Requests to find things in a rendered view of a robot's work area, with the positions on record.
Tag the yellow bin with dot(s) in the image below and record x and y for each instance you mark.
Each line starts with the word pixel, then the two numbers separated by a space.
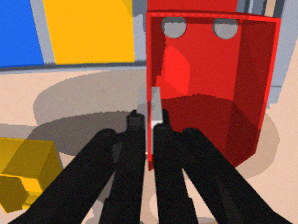
pixel 22 159

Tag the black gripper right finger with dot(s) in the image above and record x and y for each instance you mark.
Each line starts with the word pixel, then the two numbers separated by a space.
pixel 228 196

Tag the red bin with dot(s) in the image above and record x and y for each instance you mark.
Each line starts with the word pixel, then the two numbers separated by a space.
pixel 217 85

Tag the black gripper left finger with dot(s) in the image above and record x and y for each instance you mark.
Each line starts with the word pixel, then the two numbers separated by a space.
pixel 70 196

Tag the dark grey metal shelf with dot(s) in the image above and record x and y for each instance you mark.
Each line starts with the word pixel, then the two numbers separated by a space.
pixel 40 36

